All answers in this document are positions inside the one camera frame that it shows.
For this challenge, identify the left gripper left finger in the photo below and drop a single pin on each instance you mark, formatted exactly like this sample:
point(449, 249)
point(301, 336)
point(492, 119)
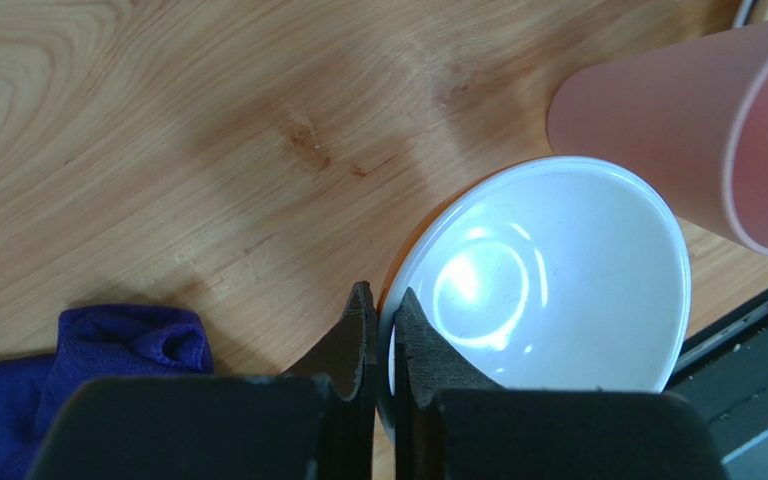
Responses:
point(315, 421)

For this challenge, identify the white green-rimmed plate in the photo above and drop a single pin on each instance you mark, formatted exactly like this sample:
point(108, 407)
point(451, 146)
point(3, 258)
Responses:
point(743, 14)

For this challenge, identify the orange bowl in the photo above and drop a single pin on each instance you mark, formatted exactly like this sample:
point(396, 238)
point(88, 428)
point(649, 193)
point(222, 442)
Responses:
point(563, 273)

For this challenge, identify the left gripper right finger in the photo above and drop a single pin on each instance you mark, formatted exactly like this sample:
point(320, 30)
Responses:
point(453, 422)

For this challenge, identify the purple cloth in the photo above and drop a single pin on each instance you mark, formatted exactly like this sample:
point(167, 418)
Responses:
point(93, 341)

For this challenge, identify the pink plastic cup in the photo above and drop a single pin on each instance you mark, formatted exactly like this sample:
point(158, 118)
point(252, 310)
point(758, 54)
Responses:
point(691, 119)

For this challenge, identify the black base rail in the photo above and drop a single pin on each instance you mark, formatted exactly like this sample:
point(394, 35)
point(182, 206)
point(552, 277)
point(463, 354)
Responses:
point(723, 373)

